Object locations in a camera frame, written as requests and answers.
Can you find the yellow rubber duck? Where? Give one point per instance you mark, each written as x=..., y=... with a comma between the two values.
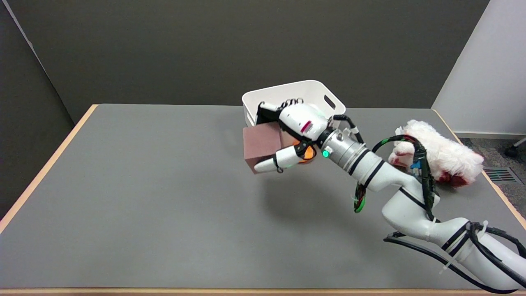
x=307, y=155

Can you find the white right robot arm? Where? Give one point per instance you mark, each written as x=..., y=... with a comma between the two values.
x=411, y=197

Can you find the metal floor vent grille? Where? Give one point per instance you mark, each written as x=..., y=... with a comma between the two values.
x=500, y=174

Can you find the black chair caster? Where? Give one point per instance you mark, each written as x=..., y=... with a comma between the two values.
x=513, y=149

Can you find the brown wooden cube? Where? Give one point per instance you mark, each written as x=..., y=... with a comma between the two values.
x=263, y=146

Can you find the white plush toy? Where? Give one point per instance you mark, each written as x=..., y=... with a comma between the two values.
x=441, y=154

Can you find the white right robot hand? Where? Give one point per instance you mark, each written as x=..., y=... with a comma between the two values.
x=294, y=131

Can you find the white plastic storage bin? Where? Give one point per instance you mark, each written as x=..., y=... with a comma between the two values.
x=320, y=94

